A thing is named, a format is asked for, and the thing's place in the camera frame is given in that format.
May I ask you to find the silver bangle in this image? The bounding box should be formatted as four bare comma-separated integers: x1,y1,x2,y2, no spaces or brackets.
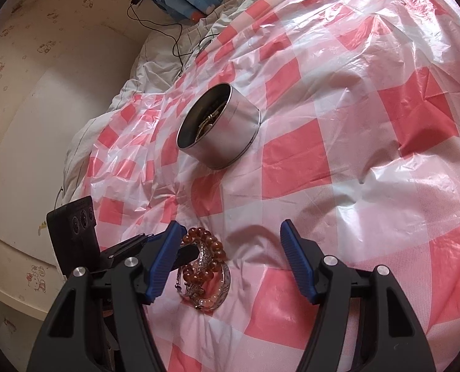
175,238,231,313

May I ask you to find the round silver metal tin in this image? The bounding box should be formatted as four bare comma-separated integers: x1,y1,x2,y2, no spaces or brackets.
176,83,261,170

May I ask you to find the white grey quilt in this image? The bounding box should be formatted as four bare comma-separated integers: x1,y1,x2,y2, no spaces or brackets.
58,0,261,205

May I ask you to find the red white checkered plastic sheet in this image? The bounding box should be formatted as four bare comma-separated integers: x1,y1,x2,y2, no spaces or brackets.
80,0,460,371

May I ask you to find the black charging cable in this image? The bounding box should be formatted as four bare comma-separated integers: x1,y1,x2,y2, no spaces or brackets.
126,0,219,78

